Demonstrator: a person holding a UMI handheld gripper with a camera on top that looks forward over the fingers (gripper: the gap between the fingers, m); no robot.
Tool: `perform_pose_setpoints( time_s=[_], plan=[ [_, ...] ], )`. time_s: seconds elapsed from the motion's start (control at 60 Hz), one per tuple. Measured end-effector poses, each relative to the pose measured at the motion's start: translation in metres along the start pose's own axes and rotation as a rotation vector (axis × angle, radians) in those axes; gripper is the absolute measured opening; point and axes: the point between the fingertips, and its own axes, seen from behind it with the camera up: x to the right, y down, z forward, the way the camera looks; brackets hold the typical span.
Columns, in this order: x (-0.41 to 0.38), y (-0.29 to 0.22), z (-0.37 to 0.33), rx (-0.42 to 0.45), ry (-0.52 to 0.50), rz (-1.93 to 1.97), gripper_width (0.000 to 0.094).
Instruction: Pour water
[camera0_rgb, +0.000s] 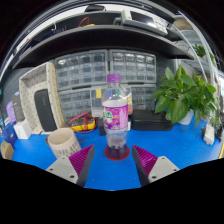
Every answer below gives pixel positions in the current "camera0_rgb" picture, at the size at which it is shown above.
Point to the white power adapter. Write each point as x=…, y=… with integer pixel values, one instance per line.
x=209, y=134

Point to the grey small-parts drawer cabinet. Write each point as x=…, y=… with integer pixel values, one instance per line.
x=143, y=96
x=75, y=103
x=81, y=70
x=133, y=66

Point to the blue box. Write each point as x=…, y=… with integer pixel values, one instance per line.
x=8, y=133

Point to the green potted plant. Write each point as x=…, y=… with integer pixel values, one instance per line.
x=180, y=96

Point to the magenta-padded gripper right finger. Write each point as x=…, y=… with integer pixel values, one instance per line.
x=160, y=166

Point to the white dotted storage bin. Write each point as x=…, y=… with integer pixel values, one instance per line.
x=33, y=83

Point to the black flat device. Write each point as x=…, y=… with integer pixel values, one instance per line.
x=45, y=110

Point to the yellow multimeter with red leads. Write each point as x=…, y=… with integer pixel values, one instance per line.
x=81, y=125

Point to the black printed card box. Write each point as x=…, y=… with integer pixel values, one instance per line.
x=18, y=106

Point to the clear bottle with purple label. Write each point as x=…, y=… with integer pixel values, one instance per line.
x=115, y=116

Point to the black flat case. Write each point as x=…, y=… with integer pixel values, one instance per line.
x=151, y=120

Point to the grey shelf unit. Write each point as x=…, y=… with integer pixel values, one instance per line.
x=100, y=38

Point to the beige dotted mug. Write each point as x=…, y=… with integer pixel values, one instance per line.
x=63, y=141

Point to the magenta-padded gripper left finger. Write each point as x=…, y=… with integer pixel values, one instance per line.
x=65, y=166

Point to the small green plant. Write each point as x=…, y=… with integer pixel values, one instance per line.
x=201, y=51

